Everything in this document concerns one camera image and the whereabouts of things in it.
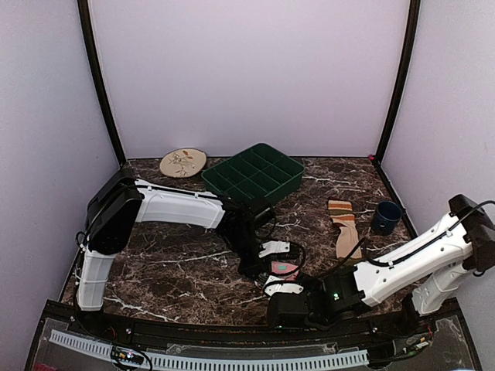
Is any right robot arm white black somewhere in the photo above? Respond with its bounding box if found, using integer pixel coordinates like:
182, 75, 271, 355
266, 194, 494, 335

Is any dark blue mug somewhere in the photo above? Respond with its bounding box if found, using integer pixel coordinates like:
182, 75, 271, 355
370, 201, 402, 236

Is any beige striped sock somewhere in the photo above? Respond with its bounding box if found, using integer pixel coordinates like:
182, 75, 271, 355
328, 199, 359, 259

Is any black front table rail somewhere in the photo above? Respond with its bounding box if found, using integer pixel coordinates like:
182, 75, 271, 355
80, 312, 418, 347

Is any beige floral plate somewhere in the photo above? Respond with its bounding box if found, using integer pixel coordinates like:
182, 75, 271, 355
159, 148, 207, 179

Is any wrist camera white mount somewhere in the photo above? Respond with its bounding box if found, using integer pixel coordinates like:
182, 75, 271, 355
258, 240, 290, 258
263, 281, 304, 297

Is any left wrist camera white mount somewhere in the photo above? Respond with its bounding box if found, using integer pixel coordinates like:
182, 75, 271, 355
258, 240, 290, 258

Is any right black frame post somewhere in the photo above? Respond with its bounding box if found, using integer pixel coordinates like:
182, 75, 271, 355
374, 0, 421, 167

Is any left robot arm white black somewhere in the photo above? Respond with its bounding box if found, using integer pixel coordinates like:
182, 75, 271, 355
75, 178, 273, 337

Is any small circuit board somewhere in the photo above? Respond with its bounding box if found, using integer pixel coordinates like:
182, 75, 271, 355
110, 346, 145, 367

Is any black frame post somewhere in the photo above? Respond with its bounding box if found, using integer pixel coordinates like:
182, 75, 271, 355
374, 0, 421, 167
77, 0, 127, 167

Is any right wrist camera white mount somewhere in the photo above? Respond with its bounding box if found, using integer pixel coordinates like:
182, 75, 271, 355
263, 281, 304, 297

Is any green divided organizer tray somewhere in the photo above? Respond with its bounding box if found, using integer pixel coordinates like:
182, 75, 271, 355
201, 143, 305, 205

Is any left black frame post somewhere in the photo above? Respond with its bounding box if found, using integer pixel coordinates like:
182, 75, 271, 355
77, 0, 127, 167

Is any pink patterned sock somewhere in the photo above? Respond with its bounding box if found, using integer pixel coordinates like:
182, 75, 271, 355
271, 261, 299, 281

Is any white slotted cable duct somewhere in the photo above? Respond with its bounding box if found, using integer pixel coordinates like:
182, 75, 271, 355
48, 330, 370, 370

